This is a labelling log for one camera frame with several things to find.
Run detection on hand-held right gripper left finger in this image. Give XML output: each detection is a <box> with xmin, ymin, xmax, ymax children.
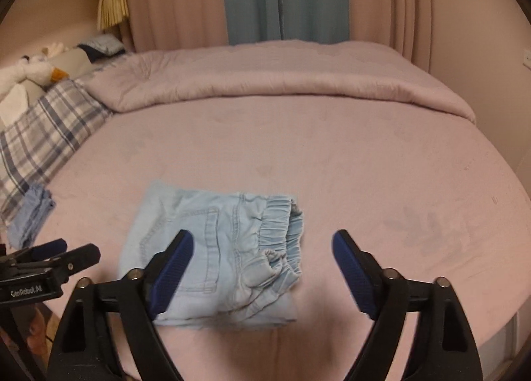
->
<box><xmin>47</xmin><ymin>229</ymin><xmax>195</xmax><ymax>381</ymax></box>

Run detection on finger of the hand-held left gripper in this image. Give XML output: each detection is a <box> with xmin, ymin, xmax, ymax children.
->
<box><xmin>25</xmin><ymin>243</ymin><xmax>101</xmax><ymax>283</ymax></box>
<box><xmin>8</xmin><ymin>238</ymin><xmax>68</xmax><ymax>266</ymax></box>

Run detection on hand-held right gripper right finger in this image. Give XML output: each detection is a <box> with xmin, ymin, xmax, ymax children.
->
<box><xmin>331</xmin><ymin>229</ymin><xmax>484</xmax><ymax>381</ymax></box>

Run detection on light blue denim pants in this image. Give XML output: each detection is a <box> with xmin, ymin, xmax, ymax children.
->
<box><xmin>118</xmin><ymin>181</ymin><xmax>307</xmax><ymax>330</ymax></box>

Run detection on folded blue cloth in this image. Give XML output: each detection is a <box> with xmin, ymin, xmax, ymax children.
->
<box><xmin>6</xmin><ymin>183</ymin><xmax>57</xmax><ymax>250</ymax></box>

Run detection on blue plaid pillow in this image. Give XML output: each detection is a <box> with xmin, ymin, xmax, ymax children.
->
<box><xmin>0</xmin><ymin>74</ymin><xmax>114</xmax><ymax>226</ymax></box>

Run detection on white plush toy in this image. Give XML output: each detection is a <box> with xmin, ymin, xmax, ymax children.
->
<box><xmin>0</xmin><ymin>41</ymin><xmax>70</xmax><ymax>96</ymax></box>

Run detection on dark blue pillow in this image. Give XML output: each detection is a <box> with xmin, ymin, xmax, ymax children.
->
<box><xmin>77</xmin><ymin>35</ymin><xmax>126</xmax><ymax>63</ymax></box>

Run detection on pink comforter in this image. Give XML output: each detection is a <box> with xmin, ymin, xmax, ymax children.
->
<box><xmin>85</xmin><ymin>38</ymin><xmax>477</xmax><ymax>124</ymax></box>

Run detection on yellow fringed hanging cloth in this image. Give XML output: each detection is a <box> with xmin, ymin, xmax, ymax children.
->
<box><xmin>97</xmin><ymin>0</ymin><xmax>130</xmax><ymax>30</ymax></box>

